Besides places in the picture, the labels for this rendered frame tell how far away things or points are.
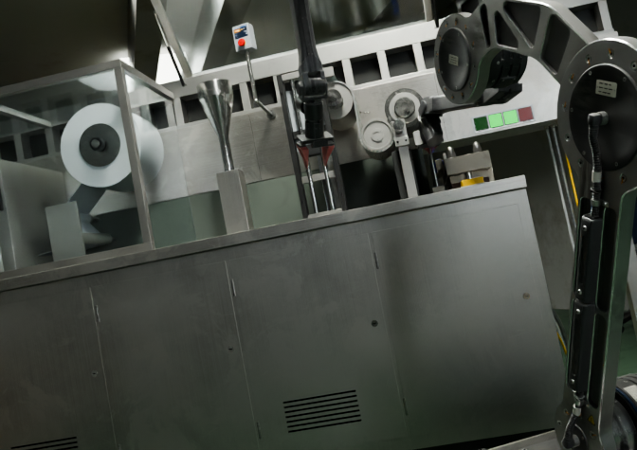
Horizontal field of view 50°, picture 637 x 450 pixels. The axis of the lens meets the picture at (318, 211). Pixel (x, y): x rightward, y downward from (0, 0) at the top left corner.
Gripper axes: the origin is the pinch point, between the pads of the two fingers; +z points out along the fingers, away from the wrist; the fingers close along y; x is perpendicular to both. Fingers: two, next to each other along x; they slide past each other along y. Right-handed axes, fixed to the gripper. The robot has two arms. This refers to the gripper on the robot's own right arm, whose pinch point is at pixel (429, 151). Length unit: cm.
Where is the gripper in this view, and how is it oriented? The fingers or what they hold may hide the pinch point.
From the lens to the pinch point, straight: 257.8
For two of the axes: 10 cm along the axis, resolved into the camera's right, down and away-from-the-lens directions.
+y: 9.7, -1.9, -1.2
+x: -0.9, -8.2, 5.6
